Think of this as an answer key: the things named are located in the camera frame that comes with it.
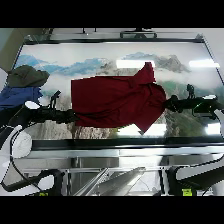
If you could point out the blue garment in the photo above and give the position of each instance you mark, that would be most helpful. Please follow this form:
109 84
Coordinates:
16 96

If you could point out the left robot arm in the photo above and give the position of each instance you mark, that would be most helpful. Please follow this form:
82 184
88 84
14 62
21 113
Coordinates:
33 113

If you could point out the dark red T-shirt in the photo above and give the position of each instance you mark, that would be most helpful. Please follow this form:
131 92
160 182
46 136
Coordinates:
113 100

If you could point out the olive green garment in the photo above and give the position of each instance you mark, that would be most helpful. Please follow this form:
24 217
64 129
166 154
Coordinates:
26 76

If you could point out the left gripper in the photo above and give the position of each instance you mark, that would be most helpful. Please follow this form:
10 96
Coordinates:
68 116

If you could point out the silver frame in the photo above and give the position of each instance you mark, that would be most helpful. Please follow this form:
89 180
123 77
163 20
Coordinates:
110 166

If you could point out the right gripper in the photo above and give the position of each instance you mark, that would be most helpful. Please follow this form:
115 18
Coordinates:
172 104

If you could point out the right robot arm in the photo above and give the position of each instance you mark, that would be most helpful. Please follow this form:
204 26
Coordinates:
206 103

